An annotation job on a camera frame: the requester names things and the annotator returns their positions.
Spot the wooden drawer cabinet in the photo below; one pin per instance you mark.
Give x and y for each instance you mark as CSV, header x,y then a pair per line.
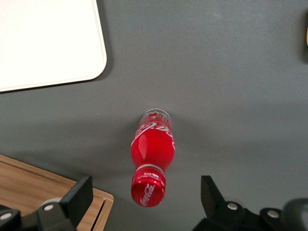
x,y
36,185

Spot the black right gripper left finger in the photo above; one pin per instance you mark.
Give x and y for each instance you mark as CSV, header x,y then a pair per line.
x,y
77,192

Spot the red coke bottle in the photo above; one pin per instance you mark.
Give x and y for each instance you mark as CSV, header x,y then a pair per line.
x,y
152,158

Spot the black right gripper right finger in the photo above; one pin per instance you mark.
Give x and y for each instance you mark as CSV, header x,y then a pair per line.
x,y
214,199

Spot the beige plastic tray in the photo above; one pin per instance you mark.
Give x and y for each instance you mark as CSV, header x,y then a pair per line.
x,y
45,41

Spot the dark grey table mat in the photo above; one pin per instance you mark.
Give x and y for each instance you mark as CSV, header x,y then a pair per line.
x,y
204,84

